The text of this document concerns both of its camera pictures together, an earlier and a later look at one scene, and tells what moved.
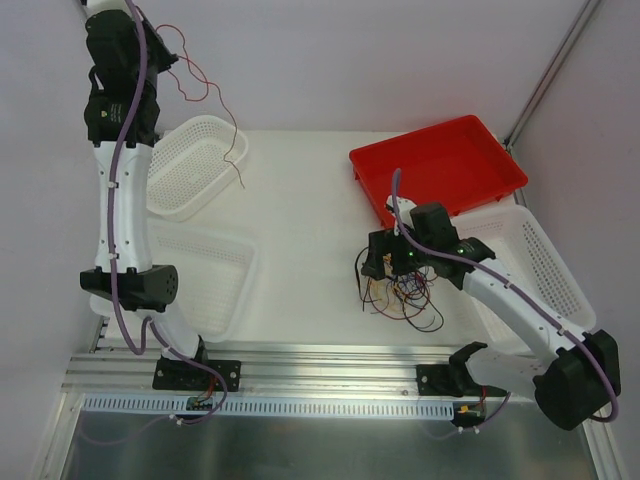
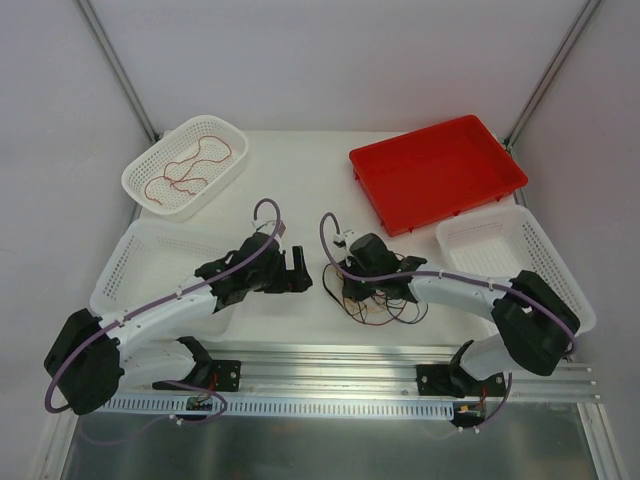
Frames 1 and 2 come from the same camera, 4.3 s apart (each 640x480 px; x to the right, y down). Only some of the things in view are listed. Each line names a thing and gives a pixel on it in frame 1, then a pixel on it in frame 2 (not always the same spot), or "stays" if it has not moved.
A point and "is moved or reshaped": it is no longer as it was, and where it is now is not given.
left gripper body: (155, 45) → (288, 278)
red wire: (207, 90) → (183, 189)
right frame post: (539, 92) stays
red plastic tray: (458, 164) stays
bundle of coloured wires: (405, 295) is moved or reshaped
